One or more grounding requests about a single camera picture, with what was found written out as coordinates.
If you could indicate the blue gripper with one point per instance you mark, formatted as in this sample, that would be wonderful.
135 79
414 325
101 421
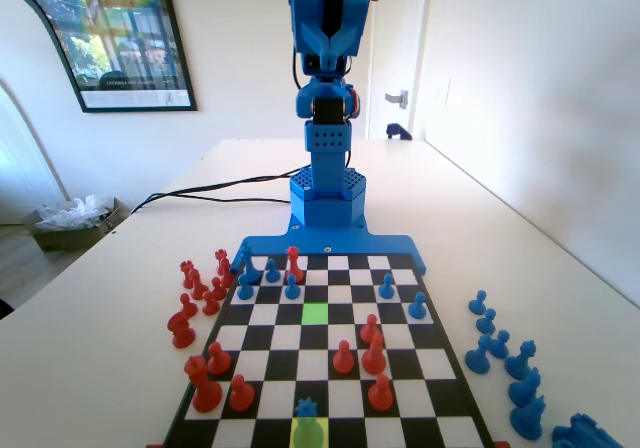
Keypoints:
327 43

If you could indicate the blue chess queen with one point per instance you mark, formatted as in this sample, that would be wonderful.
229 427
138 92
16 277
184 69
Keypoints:
306 409

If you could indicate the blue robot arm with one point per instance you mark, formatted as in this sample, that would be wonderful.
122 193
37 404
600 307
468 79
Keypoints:
327 168

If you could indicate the red piece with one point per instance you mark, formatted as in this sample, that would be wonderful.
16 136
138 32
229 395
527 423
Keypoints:
294 268

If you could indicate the blue chess king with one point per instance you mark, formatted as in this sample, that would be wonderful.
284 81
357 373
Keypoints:
249 270

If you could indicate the red chess rook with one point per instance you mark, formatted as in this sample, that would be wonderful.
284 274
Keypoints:
187 275
220 259

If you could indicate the red chess pawn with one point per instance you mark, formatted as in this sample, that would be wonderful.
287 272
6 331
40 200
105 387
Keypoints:
187 308
370 330
210 307
241 398
218 290
343 362
380 398
218 363

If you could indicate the blue chess knight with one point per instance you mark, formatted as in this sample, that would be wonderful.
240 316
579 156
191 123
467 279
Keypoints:
524 392
529 420

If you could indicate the blue chess rook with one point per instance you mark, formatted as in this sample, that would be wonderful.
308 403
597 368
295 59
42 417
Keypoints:
585 435

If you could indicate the white door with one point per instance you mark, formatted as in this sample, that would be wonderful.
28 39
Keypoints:
400 43

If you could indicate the blue table clamp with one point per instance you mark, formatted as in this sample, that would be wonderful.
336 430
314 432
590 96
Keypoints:
397 131

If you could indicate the framed poster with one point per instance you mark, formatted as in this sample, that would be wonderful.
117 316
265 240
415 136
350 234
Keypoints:
125 43

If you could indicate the clear plastic bag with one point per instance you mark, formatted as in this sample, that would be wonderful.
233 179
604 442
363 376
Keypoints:
70 213

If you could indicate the black and white chessboard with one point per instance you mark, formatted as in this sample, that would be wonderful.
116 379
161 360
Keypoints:
280 363

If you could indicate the cardboard box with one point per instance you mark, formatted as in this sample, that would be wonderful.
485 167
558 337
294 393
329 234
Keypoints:
65 238

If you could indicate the blue base plate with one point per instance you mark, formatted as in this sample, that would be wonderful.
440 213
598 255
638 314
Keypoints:
350 244

